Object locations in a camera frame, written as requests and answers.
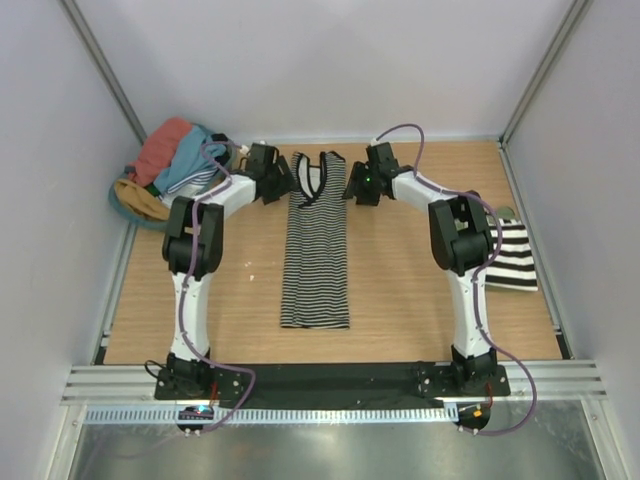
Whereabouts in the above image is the thin striped black tank top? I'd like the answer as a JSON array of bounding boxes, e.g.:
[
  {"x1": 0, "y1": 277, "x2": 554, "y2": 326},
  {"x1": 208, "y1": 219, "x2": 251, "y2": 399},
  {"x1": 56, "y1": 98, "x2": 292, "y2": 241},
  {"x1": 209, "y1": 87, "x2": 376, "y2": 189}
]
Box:
[{"x1": 280, "y1": 151, "x2": 350, "y2": 330}]

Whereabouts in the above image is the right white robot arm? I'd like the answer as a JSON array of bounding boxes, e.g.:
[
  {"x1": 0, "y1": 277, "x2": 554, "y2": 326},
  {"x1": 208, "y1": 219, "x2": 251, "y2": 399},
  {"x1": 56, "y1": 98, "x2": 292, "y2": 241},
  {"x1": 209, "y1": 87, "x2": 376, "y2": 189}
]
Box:
[{"x1": 343, "y1": 142, "x2": 494, "y2": 360}]

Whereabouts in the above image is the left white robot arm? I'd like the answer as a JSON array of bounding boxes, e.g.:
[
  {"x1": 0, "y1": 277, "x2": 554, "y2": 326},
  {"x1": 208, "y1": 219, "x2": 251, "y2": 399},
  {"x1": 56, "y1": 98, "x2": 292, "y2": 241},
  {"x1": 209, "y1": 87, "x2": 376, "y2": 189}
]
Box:
[{"x1": 162, "y1": 143, "x2": 294, "y2": 366}]

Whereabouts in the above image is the olive green folded tank top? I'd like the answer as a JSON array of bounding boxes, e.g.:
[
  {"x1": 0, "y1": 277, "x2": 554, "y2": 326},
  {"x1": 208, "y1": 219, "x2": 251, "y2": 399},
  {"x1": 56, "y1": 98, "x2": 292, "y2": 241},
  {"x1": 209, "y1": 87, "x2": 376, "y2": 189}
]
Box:
[{"x1": 496, "y1": 206, "x2": 517, "y2": 221}]

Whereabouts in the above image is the wide striped folded tank top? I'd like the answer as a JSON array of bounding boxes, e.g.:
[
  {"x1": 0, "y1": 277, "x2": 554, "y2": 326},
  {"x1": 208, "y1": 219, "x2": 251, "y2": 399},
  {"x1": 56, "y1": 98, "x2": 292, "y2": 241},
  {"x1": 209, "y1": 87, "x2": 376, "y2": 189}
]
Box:
[{"x1": 486, "y1": 218, "x2": 539, "y2": 292}]

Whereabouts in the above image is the white striped garment in basket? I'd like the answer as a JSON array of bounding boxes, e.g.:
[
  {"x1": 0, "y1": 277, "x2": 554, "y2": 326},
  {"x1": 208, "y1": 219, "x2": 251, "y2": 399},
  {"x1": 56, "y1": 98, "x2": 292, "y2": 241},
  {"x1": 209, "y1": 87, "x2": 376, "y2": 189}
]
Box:
[{"x1": 160, "y1": 168, "x2": 217, "y2": 202}]

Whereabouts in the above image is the light blue garment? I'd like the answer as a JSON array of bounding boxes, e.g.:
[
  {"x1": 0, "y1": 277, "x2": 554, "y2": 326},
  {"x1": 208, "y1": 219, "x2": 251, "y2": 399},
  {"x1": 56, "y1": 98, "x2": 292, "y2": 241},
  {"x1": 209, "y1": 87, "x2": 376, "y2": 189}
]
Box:
[{"x1": 153, "y1": 124, "x2": 229, "y2": 195}]

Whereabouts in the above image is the coral red garment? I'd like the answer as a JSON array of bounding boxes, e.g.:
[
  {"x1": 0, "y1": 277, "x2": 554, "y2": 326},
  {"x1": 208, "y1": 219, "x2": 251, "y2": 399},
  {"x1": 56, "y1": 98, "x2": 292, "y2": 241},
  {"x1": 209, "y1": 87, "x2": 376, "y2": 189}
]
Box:
[{"x1": 125, "y1": 117, "x2": 193, "y2": 187}]

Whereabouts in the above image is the mustard brown garment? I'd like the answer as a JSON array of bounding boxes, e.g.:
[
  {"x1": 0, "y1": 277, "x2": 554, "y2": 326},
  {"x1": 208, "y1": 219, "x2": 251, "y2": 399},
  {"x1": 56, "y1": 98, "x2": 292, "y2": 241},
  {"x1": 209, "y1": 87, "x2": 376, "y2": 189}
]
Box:
[{"x1": 113, "y1": 178, "x2": 170, "y2": 223}]

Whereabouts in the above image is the teal laundry basket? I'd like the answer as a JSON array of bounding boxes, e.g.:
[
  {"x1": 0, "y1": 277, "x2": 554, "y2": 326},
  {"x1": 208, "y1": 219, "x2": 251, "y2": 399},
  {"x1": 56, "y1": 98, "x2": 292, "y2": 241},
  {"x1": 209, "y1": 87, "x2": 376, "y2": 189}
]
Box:
[{"x1": 108, "y1": 117, "x2": 239, "y2": 232}]

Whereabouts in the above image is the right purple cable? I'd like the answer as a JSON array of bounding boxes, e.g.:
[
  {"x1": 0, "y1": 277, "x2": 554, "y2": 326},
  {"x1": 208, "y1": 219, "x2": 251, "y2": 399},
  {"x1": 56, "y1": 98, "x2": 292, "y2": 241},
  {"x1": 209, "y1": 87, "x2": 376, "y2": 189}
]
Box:
[{"x1": 374, "y1": 122, "x2": 540, "y2": 436}]

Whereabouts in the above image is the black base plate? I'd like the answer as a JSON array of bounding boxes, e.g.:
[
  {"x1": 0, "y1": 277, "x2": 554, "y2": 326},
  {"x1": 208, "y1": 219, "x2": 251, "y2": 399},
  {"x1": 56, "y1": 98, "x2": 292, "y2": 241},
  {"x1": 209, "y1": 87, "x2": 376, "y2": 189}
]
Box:
[{"x1": 154, "y1": 362, "x2": 511, "y2": 405}]

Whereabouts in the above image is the slotted white cable duct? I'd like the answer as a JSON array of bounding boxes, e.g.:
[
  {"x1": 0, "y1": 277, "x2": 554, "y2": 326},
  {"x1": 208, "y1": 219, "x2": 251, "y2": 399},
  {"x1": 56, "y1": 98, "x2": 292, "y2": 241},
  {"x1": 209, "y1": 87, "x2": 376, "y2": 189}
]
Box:
[{"x1": 84, "y1": 404, "x2": 458, "y2": 426}]

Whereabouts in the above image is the aluminium frame rail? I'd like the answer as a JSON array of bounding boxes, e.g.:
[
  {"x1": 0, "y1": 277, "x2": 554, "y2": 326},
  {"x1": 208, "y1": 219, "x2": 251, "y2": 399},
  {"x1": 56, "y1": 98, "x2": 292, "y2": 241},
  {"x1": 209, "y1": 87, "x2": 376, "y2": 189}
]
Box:
[{"x1": 62, "y1": 360, "x2": 605, "y2": 410}]

